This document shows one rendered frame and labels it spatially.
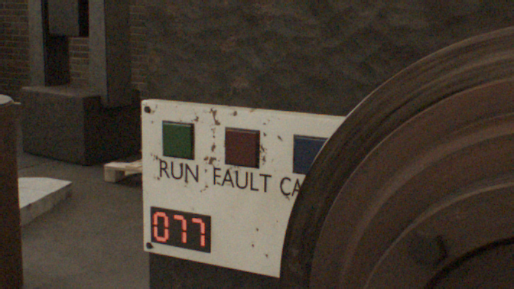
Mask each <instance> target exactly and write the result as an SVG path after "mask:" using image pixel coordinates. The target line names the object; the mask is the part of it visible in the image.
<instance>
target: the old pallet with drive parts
mask: <svg viewBox="0 0 514 289"><path fill-rule="evenodd" d="M139 173H143V159H141V160H138V161H135V162H132V163H123V162H116V161H114V162H112V163H108V164H105V181H106V182H112V183H116V182H118V181H120V180H122V179H124V178H127V177H130V176H133V175H136V174H139Z"/></svg>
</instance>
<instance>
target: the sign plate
mask: <svg viewBox="0 0 514 289"><path fill-rule="evenodd" d="M345 118H346V117H341V116H332V115H315V114H307V113H297V112H281V111H272V110H271V109H255V108H246V107H236V106H220V105H211V104H202V103H193V102H176V101H167V100H159V99H149V100H145V101H142V140H143V197H144V250H145V251H149V252H157V254H161V255H169V256H173V257H177V258H185V259H189V260H193V261H201V262H205V263H209V264H214V265H217V266H221V267H226V268H233V269H238V270H242V271H249V272H254V273H258V274H266V275H270V276H274V277H278V278H280V266H281V252H282V246H283V241H284V237H285V230H286V227H287V224H288V218H289V215H290V212H291V208H293V205H294V202H295V199H296V196H297V195H298V191H299V189H300V186H301V184H302V182H303V180H304V176H305V174H307V173H301V172H296V171H294V153H295V137H301V138H309V139H316V140H325V141H327V139H328V138H329V137H330V135H331V134H332V133H333V132H334V131H335V130H336V129H337V127H338V126H339V125H340V123H341V122H342V121H343V120H344V119H345ZM164 122H167V123H175V125H189V126H191V157H178V156H172V155H165V154H163V123H164ZM226 130H234V131H243V132H256V133H257V165H256V167H253V166H246V165H245V164H234V163H227V162H226ZM157 213H165V216H166V217H167V218H168V226H165V216H158V215H157ZM155 215H157V221H158V224H157V225H155ZM174 215H175V216H183V217H184V219H185V220H186V229H184V219H176V218H174ZM193 218H195V219H202V223H204V232H201V223H200V222H194V221H193ZM155 227H157V228H158V236H155ZM166 229H168V239H165V230H166ZM184 232H185V233H186V242H184ZM202 235H204V245H201V236H202ZM158 237H162V238H163V239H165V242H163V241H159V240H158Z"/></svg>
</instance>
